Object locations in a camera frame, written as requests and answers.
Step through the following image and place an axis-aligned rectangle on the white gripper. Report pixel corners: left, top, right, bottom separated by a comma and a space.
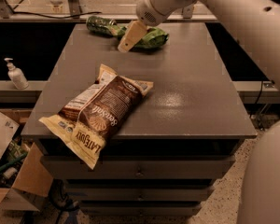
118, 0, 194, 53

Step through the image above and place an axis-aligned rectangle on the green can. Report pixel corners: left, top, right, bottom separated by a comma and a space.
86, 16, 120, 36

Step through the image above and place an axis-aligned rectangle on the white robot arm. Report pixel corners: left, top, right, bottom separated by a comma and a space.
119, 0, 280, 224

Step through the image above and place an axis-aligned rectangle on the green chip bag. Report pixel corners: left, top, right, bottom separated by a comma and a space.
109, 25, 169, 49

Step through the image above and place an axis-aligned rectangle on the brown white chip bag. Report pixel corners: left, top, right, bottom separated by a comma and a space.
38, 63, 119, 144

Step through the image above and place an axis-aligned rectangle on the brown sea salt chip bag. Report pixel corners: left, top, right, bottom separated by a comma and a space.
67, 75, 155, 170

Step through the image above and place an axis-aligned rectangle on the grey drawer cabinet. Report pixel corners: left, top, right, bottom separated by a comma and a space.
22, 23, 257, 216

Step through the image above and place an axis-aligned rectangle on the white pump bottle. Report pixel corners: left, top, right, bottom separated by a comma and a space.
4, 58, 29, 90

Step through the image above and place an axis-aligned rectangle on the open cardboard box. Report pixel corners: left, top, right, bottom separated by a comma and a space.
0, 109, 53, 211

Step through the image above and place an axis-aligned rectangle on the metal railing frame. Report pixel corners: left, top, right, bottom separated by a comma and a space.
0, 0, 218, 23

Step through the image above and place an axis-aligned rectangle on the black cable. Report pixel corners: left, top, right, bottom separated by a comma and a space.
0, 10, 103, 20

